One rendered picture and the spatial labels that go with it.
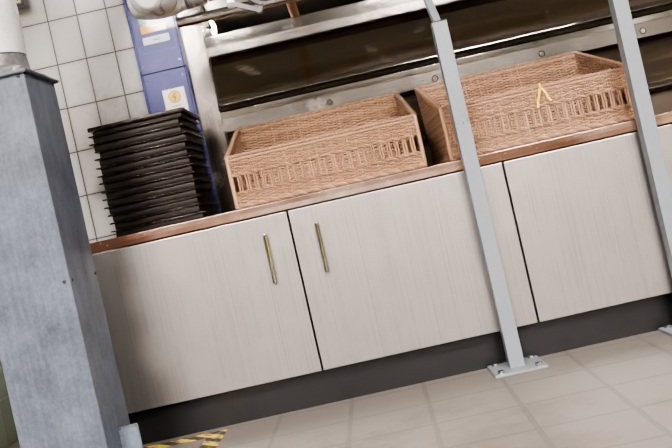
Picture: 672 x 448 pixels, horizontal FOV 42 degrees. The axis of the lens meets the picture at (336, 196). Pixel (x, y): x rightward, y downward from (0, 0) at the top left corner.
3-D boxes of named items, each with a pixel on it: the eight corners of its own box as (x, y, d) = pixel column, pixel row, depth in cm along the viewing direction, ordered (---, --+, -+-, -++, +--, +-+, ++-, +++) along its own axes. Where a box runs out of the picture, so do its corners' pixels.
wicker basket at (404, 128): (252, 209, 293) (233, 128, 293) (417, 172, 292) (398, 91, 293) (233, 211, 244) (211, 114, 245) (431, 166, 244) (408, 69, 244)
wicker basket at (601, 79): (430, 169, 292) (411, 87, 292) (596, 131, 291) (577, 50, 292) (448, 162, 243) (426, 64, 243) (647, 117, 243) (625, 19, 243)
